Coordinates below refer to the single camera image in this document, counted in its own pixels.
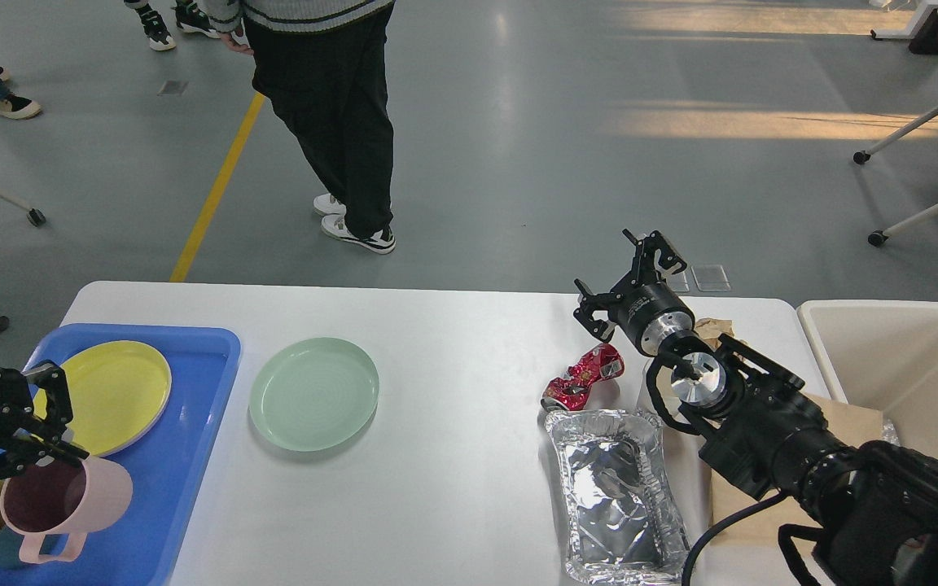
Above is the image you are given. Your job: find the crumpled brown paper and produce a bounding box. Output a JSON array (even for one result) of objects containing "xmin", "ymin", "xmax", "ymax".
[{"xmin": 694, "ymin": 317, "xmax": 734, "ymax": 350}]

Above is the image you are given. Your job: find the crushed red can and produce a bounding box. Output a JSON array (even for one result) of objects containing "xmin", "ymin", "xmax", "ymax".
[{"xmin": 540, "ymin": 343, "xmax": 625, "ymax": 412}]

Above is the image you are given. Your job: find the green plate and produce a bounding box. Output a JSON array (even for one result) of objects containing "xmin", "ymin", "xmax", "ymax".
[{"xmin": 248, "ymin": 337, "xmax": 380, "ymax": 453}]

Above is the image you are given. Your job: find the person with dark sneakers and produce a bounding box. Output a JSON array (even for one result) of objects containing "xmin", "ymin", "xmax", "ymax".
[{"xmin": 124, "ymin": 0, "xmax": 222, "ymax": 52}]

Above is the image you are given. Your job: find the blue plastic tray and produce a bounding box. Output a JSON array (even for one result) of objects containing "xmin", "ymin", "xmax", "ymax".
[{"xmin": 0, "ymin": 323, "xmax": 241, "ymax": 585}]

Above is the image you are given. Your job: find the person in grey sweater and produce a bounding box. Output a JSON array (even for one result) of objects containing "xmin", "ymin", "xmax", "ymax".
[{"xmin": 204, "ymin": 1, "xmax": 395, "ymax": 255}]

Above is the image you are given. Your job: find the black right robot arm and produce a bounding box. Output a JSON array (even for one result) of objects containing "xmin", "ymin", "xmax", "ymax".
[{"xmin": 574, "ymin": 231, "xmax": 938, "ymax": 585}]

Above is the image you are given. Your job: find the yellow plate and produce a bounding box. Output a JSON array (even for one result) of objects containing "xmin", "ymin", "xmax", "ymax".
[{"xmin": 62, "ymin": 340, "xmax": 172, "ymax": 457}]

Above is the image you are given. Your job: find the pink mug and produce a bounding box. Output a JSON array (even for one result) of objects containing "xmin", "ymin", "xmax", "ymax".
[{"xmin": 0, "ymin": 457, "xmax": 134, "ymax": 564}]

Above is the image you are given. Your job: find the aluminium foil tray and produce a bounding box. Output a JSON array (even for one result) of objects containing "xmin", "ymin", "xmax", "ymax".
[{"xmin": 545, "ymin": 409, "xmax": 691, "ymax": 585}]

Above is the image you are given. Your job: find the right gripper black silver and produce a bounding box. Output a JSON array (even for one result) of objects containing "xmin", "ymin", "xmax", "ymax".
[{"xmin": 573, "ymin": 229, "xmax": 696, "ymax": 358}]

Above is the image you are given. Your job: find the beige plastic bin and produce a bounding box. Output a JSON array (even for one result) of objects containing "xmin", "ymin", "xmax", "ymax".
[{"xmin": 797, "ymin": 300, "xmax": 938, "ymax": 459}]

